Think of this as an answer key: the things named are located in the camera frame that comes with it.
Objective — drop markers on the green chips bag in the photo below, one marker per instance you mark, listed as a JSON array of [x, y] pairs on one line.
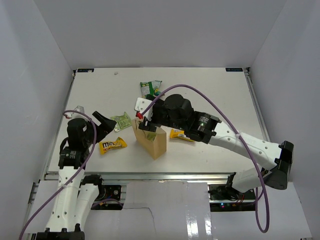
[[150, 88]]

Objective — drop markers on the yellow m&m's bag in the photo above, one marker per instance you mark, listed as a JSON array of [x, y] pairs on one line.
[[105, 146]]

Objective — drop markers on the blue label corner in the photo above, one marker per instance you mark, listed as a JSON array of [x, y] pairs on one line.
[[85, 70], [234, 69]]

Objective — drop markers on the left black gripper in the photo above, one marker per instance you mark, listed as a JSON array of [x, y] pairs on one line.
[[106, 126]]

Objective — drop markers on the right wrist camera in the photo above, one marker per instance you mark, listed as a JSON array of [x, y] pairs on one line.
[[140, 107]]

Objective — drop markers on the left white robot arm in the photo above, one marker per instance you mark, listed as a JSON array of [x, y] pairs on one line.
[[76, 192]]

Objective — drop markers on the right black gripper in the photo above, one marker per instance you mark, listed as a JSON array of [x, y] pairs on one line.
[[145, 125]]

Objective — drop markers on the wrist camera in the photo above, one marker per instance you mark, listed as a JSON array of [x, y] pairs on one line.
[[140, 107], [75, 113]]

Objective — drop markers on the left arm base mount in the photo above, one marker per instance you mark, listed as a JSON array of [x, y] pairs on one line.
[[109, 198]]

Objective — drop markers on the blue label right corner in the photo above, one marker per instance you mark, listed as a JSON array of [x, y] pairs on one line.
[[234, 69]]

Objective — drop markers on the blue label left corner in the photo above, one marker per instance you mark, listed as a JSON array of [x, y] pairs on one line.
[[85, 70]]

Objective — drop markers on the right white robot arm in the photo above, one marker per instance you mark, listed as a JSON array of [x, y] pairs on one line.
[[274, 160]]

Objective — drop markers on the green snack packet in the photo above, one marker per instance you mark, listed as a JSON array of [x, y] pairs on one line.
[[151, 136], [122, 121]]

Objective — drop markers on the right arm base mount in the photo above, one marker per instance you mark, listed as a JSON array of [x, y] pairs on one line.
[[220, 201]]

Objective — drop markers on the yellow snack bar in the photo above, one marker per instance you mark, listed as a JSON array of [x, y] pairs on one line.
[[179, 134]]

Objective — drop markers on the brown paper bag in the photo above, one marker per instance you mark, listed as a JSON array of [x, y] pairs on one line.
[[155, 148]]

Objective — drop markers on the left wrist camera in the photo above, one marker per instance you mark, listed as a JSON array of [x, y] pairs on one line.
[[75, 113]]

